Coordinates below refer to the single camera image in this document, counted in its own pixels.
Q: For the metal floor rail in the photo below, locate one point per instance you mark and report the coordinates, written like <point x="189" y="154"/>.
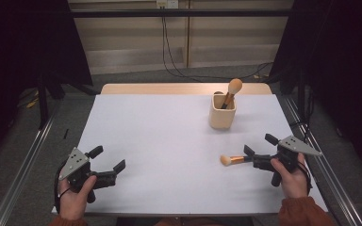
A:
<point x="342" y="191"/>
<point x="22" y="175"/>

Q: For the white table mat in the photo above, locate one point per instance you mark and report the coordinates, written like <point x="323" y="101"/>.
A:
<point x="176" y="150"/>

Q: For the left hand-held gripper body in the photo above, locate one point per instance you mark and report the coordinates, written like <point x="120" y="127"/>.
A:
<point x="81" y="175"/>

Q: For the person's left hand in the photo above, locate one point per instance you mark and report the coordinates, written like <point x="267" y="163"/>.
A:
<point x="74" y="201"/>

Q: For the black horizontal bar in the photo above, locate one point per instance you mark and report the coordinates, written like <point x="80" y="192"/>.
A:
<point x="138" y="12"/>

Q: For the beige square cup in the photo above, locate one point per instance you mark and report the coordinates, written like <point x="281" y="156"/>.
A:
<point x="221" y="119"/>

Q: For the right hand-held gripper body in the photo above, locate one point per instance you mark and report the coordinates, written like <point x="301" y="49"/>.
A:
<point x="287" y="157"/>

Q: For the wooden table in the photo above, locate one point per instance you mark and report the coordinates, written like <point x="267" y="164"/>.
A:
<point x="169" y="88"/>

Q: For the person's right hand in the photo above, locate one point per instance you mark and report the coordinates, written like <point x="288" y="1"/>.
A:
<point x="292" y="182"/>

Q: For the small black floor object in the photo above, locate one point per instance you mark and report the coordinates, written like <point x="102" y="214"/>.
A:
<point x="65" y="133"/>

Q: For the black stand post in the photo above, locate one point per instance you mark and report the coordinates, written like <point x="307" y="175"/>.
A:
<point x="42" y="106"/>

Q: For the black curtain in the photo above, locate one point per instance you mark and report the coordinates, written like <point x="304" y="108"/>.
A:
<point x="19" y="56"/>
<point x="342" y="62"/>

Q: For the white wall socket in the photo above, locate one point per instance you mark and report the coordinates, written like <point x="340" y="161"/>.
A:
<point x="167" y="3"/>

